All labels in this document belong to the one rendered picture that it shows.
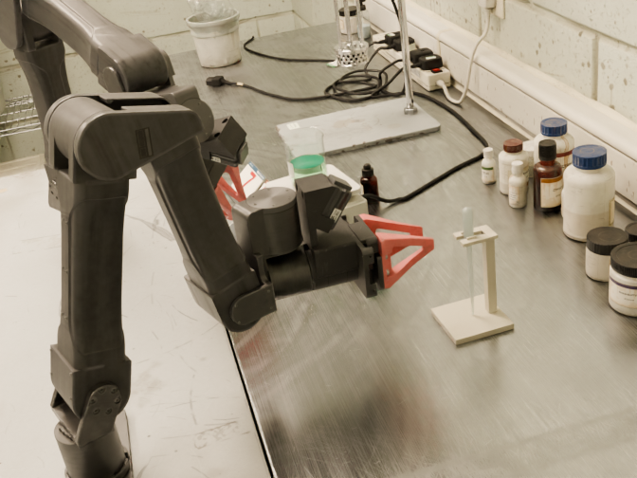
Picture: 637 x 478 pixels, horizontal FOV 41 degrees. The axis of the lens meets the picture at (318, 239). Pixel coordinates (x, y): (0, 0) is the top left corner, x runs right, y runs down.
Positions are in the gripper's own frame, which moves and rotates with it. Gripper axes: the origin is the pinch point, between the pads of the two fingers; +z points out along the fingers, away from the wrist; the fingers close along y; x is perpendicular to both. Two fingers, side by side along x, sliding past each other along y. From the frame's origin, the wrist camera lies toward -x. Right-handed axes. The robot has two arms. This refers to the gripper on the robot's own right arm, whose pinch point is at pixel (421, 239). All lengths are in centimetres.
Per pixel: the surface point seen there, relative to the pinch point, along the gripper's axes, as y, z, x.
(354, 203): 27.4, 0.0, 6.8
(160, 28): 276, -3, 31
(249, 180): 54, -11, 11
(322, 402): -7.3, -16.5, 14.0
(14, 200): 78, -53, 14
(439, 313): 2.2, 2.6, 12.8
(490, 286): -0.9, 8.5, 8.7
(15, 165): 262, -72, 71
